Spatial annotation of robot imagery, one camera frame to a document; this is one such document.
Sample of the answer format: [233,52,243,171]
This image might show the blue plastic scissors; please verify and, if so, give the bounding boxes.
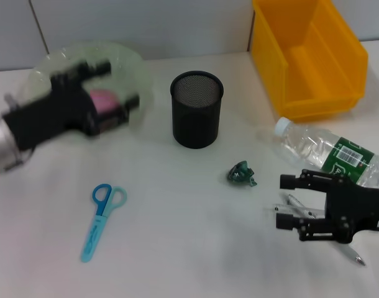
[80,183,127,263]

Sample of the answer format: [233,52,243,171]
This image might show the pink peach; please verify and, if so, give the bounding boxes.
[89,89,119,116]

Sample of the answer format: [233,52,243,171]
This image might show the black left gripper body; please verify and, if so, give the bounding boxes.
[2,74,99,150]

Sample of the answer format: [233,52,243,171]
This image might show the clear plastic ruler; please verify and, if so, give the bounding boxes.
[265,203,329,220]

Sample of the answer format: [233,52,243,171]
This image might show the yellow plastic bin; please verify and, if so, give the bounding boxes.
[250,0,369,124]

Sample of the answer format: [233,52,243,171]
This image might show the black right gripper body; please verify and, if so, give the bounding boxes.
[324,176,379,245]

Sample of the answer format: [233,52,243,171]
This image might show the white ballpoint pen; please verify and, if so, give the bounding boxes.
[281,192,366,266]

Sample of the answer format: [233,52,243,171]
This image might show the black mesh pen holder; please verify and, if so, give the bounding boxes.
[170,71,224,150]

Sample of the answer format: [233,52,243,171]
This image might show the left gripper cable with connector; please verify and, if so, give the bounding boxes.
[4,94,35,171]

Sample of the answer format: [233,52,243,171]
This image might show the clear green-label water bottle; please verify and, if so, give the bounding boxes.
[273,117,379,189]

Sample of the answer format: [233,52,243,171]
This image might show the green plastic wrapper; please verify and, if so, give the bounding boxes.
[226,160,258,188]

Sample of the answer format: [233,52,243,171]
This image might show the green glass fruit bowl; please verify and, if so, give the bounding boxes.
[26,41,155,132]

